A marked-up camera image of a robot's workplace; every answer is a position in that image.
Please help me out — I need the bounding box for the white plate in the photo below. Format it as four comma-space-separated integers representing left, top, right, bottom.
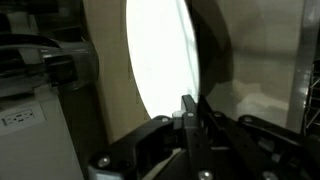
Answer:
126, 0, 200, 117

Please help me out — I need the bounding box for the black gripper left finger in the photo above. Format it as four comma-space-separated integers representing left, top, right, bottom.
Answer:
182, 95, 214, 180

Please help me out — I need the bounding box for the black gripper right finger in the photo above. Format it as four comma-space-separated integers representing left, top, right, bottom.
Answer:
198, 96, 277, 180

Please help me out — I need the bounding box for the wall outlet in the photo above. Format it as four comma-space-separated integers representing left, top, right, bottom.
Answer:
0, 102, 46, 135

